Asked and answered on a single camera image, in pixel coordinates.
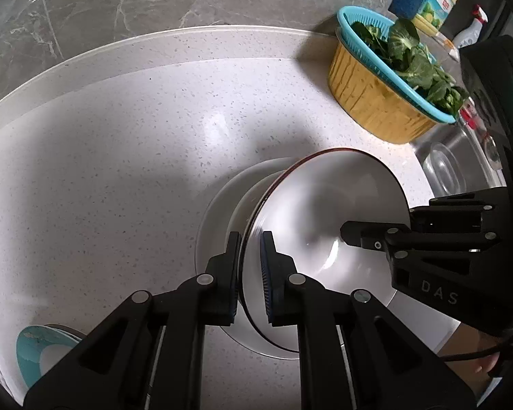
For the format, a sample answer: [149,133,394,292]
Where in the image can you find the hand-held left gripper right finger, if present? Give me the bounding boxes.
[259,230,477,410]

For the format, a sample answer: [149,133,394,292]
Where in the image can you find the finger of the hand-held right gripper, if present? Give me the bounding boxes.
[340,220,499,265]
[410,188,509,233]

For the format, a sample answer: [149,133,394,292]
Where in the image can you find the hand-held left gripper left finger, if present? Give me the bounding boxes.
[23,231,244,410]

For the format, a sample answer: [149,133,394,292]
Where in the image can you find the white bowl thin brown rim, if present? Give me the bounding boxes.
[239,147,410,353]

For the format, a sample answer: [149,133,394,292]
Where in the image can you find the person's right hand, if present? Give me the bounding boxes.
[470,337,507,379]

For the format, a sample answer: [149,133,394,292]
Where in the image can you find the stainless steel sink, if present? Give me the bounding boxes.
[410,124,509,206]

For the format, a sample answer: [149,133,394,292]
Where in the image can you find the green leafy vegetables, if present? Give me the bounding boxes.
[351,18,470,116]

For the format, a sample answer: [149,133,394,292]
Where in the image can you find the white spray bottle red trigger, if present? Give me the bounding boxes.
[451,4,489,50]

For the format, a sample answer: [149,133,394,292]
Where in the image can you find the yellow dish soap bottle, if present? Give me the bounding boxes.
[412,0,464,37]

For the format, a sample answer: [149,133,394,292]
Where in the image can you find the deep teal floral plate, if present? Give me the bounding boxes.
[16,325,83,389]

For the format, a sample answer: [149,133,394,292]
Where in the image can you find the teal plastic colander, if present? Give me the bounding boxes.
[336,5,459,124]

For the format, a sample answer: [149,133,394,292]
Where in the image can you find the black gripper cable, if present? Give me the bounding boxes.
[442,341,513,361]

